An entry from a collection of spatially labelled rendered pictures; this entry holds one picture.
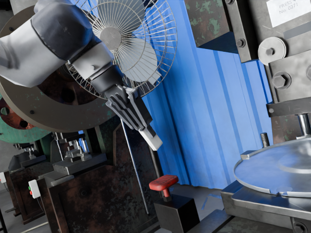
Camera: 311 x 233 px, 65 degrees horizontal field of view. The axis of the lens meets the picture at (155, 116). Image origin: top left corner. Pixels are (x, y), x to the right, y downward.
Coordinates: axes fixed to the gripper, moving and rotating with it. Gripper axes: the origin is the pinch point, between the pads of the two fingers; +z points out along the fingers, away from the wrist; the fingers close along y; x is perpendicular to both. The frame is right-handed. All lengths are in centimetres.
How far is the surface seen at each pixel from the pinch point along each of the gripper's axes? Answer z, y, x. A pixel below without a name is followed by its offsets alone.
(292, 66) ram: -2.2, 32.7, 13.1
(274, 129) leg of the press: 30.4, 8.4, 37.3
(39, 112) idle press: -20, -99, 10
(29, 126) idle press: -11, -279, 38
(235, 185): 20.8, 12.5, 3.6
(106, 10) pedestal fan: -40, -43, 47
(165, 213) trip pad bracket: 16.4, 0.9, -10.7
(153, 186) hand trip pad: 9.5, -0.3, -8.0
